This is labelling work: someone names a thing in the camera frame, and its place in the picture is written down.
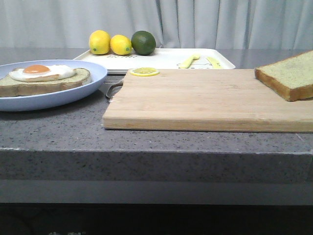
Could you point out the light blue round plate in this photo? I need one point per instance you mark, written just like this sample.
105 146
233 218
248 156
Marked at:
98 75

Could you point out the fried egg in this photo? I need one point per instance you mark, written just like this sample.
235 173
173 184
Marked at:
41 73

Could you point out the bread slice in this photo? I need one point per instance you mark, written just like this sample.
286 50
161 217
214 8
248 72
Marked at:
10 87
291 78

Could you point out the white rectangular tray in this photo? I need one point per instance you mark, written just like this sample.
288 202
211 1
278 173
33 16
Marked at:
162 58

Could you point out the wooden cutting board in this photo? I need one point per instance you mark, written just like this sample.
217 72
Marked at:
205 100

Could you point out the lemon slice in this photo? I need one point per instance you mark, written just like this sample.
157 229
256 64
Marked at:
144 71

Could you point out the yellow plastic spoon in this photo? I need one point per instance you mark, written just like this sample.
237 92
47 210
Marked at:
187 62

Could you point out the green lime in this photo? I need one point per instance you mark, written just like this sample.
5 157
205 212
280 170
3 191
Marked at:
143 42

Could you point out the yellow plastic knife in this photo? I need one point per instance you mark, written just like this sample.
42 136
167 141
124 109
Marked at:
214 63

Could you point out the right yellow lemon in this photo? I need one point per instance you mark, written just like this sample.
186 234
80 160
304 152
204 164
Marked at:
121 45

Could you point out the yellow lemon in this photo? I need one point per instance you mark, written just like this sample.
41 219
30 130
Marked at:
121 45
99 42

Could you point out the left yellow lemon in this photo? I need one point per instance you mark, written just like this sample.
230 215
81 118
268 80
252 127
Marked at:
99 42

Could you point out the white curtain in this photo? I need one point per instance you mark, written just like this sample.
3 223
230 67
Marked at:
219 24

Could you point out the metal cutting board handle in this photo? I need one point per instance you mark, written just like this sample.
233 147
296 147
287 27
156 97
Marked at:
109 93

